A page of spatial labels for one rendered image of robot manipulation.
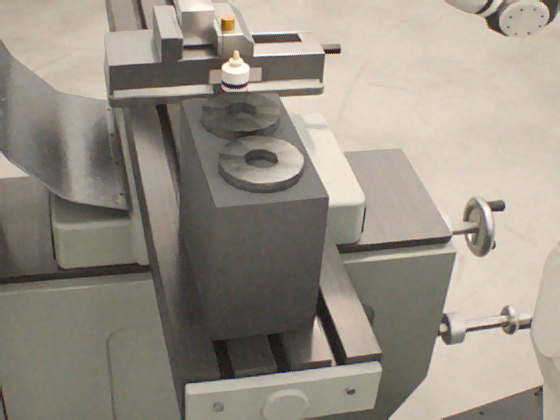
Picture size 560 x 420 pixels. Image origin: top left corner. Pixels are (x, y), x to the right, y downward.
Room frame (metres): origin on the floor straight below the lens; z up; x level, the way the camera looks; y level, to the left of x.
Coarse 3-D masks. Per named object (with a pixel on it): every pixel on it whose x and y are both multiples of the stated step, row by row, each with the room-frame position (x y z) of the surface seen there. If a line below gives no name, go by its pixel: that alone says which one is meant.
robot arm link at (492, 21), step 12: (444, 0) 1.27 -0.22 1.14; (456, 0) 1.26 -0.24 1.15; (468, 0) 1.26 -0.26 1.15; (480, 0) 1.26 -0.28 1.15; (492, 0) 1.28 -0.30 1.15; (504, 0) 1.26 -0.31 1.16; (468, 12) 1.28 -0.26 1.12; (480, 12) 1.28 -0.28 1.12; (492, 12) 1.27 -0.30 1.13; (492, 24) 1.26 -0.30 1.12
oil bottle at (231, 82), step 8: (224, 64) 1.26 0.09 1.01; (232, 64) 1.25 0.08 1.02; (240, 64) 1.25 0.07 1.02; (224, 72) 1.24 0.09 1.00; (232, 72) 1.24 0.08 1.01; (240, 72) 1.24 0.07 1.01; (248, 72) 1.25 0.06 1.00; (224, 80) 1.24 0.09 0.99; (232, 80) 1.23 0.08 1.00; (240, 80) 1.24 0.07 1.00; (248, 80) 1.25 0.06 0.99; (224, 88) 1.24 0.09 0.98; (232, 88) 1.23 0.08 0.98; (240, 88) 1.24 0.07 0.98
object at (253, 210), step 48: (240, 96) 0.96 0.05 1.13; (192, 144) 0.88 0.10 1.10; (240, 144) 0.86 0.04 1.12; (288, 144) 0.86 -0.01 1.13; (192, 192) 0.88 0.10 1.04; (240, 192) 0.79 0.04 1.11; (288, 192) 0.79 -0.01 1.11; (192, 240) 0.87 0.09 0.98; (240, 240) 0.76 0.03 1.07; (288, 240) 0.78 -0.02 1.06; (240, 288) 0.77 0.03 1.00; (288, 288) 0.78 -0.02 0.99; (240, 336) 0.77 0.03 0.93
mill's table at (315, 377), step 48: (144, 0) 1.67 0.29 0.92; (144, 144) 1.15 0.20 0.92; (144, 192) 1.03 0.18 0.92; (192, 288) 0.85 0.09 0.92; (336, 288) 0.87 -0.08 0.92; (192, 336) 0.76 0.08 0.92; (288, 336) 0.78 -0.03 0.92; (336, 336) 0.79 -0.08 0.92; (192, 384) 0.70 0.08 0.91; (240, 384) 0.71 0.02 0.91; (288, 384) 0.71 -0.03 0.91; (336, 384) 0.73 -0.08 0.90
